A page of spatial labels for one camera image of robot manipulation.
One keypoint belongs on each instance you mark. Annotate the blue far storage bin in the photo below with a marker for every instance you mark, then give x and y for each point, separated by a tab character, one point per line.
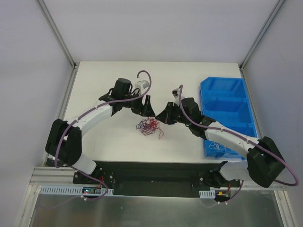
226	88

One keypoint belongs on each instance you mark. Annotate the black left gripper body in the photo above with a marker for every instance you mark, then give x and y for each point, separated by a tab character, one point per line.
144	107

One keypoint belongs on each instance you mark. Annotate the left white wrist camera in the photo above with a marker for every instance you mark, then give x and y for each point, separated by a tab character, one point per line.
142	85

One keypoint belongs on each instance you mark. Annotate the blue storage bin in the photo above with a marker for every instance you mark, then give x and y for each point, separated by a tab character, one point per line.
219	151
229	112
226	88

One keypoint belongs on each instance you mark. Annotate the blue near storage bin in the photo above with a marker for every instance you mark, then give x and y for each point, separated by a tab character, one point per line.
219	151

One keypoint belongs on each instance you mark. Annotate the left white cable duct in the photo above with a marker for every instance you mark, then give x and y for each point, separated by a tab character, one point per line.
75	190

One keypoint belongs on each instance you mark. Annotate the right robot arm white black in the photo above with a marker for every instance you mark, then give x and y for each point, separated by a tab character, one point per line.
263	164

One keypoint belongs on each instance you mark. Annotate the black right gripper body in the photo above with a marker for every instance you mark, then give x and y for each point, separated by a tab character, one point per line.
171	113

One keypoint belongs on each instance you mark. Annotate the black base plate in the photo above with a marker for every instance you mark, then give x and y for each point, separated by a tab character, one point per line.
183	180

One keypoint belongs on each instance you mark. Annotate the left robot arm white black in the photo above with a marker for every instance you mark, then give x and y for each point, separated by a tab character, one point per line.
65	138

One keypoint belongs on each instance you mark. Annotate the blue middle storage bin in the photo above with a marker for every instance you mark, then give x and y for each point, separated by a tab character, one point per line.
229	112

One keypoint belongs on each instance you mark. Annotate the white cable duct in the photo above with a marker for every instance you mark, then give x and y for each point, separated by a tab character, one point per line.
75	190
210	194

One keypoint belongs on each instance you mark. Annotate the right aluminium frame post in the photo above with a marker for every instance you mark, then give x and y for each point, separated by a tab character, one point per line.
263	31

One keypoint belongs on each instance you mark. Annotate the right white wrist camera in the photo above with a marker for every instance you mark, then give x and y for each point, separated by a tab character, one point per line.
176	95

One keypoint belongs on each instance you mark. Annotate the aluminium frame post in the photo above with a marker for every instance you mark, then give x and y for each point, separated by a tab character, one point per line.
56	33
263	31

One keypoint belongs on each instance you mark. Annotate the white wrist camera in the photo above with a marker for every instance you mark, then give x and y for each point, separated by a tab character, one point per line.
176	95
142	85

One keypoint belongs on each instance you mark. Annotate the right white cable duct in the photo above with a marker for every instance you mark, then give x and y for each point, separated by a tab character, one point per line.
210	194

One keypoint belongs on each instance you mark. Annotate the left aluminium frame post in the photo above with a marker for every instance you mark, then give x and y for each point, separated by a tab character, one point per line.
56	33

